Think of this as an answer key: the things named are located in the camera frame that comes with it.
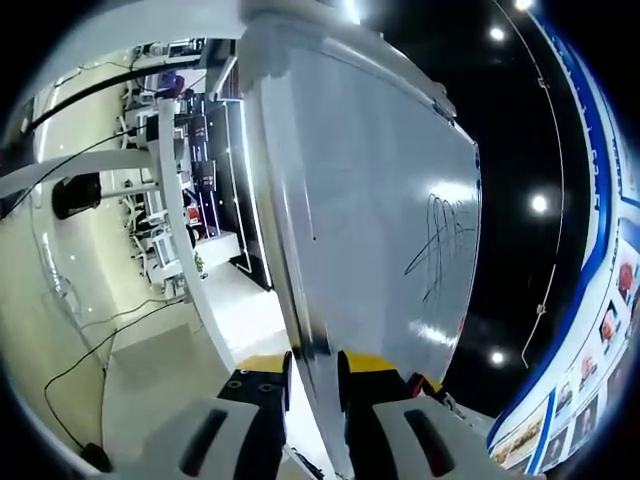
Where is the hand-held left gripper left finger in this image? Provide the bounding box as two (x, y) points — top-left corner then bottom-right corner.
(149, 351), (294, 480)

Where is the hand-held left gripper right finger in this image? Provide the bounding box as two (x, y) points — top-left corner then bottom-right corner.
(337, 349), (506, 480)

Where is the white whiteboard with grey frame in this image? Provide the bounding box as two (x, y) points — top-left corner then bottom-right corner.
(237, 19), (484, 479)

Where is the white long beam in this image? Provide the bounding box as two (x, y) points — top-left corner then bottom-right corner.
(156, 94), (237, 372)

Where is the white ceiling conduit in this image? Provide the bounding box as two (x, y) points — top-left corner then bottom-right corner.
(492, 0), (569, 369)

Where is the black waste bin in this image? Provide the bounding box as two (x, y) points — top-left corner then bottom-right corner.
(51, 172), (103, 220)

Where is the grey long beam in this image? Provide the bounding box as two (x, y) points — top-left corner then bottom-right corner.
(0, 148), (161, 201)

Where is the blue white wall display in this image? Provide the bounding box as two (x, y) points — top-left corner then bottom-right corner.
(487, 0), (640, 474)

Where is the black floor cable with plug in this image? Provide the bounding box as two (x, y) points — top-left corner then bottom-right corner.
(43, 299), (191, 474)

